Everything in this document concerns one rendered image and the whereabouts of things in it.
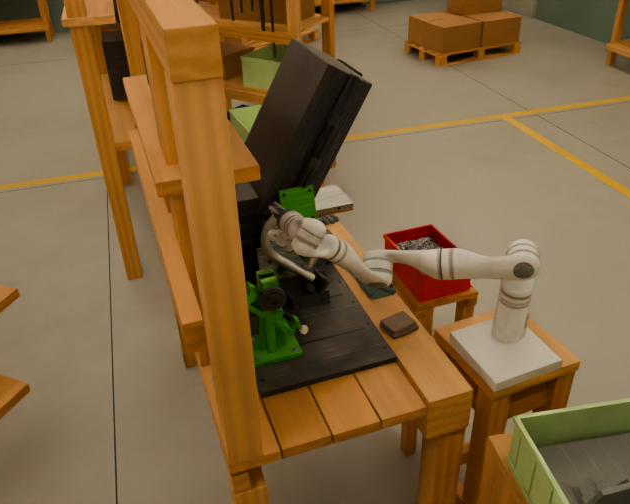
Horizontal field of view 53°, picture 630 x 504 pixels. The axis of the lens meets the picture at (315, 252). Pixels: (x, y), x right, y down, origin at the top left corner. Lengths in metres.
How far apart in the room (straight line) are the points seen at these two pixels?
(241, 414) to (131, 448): 1.47
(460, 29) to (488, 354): 6.34
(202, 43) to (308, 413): 1.05
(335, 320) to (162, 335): 1.65
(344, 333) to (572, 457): 0.72
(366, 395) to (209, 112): 0.99
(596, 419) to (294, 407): 0.79
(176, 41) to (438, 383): 1.18
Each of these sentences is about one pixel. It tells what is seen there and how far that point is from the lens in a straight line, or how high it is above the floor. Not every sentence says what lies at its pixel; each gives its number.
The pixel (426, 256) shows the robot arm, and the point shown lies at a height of 1.17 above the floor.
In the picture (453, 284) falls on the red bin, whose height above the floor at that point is 0.85.
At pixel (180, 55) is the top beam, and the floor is 1.90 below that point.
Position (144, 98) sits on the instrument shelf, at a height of 1.54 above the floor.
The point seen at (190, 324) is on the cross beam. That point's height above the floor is 1.27.
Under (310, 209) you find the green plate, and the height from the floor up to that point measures 1.20.
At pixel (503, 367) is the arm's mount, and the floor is 0.89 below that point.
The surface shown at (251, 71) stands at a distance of 4.81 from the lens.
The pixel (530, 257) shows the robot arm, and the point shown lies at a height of 1.21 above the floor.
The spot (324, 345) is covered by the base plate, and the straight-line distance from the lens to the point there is 1.94.
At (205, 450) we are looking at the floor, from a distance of 2.90.
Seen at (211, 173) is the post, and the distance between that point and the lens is 1.19.
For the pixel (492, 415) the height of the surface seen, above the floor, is 0.74.
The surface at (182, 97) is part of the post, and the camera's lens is 1.13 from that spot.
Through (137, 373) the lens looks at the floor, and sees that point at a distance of 3.33.
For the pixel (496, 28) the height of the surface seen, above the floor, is 0.34.
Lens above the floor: 2.17
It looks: 32 degrees down
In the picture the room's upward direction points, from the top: 2 degrees counter-clockwise
